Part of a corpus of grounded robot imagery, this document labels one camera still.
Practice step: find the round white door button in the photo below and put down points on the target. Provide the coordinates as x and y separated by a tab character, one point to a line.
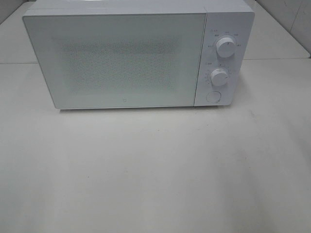
213	97

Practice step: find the white timer knob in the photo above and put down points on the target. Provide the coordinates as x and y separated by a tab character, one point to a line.
219	77

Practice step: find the white microwave door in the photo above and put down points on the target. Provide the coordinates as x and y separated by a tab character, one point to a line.
91	62

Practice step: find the white microwave oven body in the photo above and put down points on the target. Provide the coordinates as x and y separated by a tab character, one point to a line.
223	17

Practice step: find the upper white power knob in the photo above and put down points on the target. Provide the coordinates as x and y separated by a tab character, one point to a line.
226	46

